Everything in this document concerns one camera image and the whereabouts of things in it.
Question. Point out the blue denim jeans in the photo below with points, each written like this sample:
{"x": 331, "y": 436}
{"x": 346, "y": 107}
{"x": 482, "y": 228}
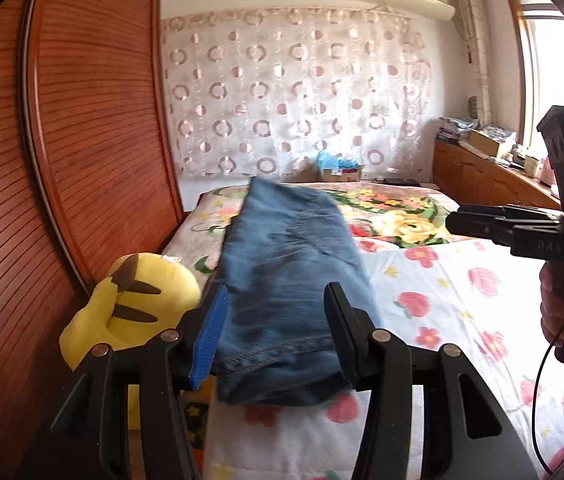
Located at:
{"x": 278, "y": 254}

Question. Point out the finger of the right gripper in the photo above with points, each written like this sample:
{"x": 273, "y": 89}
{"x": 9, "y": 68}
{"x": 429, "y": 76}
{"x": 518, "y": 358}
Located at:
{"x": 502, "y": 232}
{"x": 511, "y": 212}

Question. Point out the window with wooden frame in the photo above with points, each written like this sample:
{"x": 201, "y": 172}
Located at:
{"x": 539, "y": 29}

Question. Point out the small box on bed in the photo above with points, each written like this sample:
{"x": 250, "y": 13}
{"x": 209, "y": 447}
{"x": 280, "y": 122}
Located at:
{"x": 341, "y": 175}

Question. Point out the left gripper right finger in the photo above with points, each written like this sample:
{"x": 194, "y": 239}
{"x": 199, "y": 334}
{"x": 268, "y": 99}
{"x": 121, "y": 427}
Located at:
{"x": 467, "y": 435}

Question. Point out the wooden slatted wardrobe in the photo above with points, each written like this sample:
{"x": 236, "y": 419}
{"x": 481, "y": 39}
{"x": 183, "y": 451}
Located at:
{"x": 86, "y": 176}

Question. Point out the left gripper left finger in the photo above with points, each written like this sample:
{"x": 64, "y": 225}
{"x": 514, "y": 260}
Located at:
{"x": 88, "y": 438}

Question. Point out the pink circle patterned curtain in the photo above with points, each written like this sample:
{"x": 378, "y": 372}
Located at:
{"x": 265, "y": 92}

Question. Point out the blue plush toy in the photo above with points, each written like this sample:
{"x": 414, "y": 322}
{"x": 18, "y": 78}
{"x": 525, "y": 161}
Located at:
{"x": 337, "y": 164}

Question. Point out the floral yellow blanket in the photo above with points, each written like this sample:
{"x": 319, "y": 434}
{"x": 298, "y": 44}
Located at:
{"x": 379, "y": 217}

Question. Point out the strawberry print white bedsheet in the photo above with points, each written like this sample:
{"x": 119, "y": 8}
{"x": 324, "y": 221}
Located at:
{"x": 473, "y": 294}

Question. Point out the yellow Pikachu plush toy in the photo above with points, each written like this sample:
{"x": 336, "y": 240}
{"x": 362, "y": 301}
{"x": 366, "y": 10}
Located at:
{"x": 142, "y": 295}

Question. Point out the wooden side cabinet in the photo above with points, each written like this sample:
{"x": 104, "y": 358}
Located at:
{"x": 470, "y": 179}

